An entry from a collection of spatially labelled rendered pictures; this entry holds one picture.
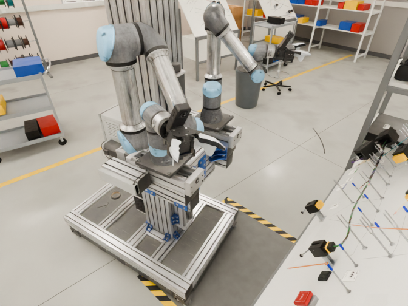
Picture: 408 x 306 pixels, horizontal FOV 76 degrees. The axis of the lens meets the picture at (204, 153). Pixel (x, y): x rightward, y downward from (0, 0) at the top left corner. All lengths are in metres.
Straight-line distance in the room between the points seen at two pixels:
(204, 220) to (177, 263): 0.45
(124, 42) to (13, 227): 2.38
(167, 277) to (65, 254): 1.00
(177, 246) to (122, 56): 1.52
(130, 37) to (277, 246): 2.02
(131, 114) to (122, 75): 0.17
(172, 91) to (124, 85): 0.20
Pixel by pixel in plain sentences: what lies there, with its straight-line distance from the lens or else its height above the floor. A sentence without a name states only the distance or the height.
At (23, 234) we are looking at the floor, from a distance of 2.96.
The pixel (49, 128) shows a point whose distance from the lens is 3.90.
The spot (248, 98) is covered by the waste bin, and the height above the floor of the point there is 0.20.
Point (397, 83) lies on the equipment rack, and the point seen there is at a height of 1.46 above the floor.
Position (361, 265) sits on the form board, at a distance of 1.04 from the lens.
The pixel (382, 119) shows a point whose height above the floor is 1.12.
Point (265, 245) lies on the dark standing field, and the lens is 2.45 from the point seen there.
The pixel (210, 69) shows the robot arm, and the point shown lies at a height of 1.45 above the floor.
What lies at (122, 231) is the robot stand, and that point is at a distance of 2.32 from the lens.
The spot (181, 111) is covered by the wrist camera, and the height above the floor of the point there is 1.66.
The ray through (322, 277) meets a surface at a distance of 1.07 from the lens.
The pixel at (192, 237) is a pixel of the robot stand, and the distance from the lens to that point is 2.19.
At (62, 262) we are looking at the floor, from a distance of 2.59.
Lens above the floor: 1.98
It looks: 36 degrees down
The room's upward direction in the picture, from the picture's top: straight up
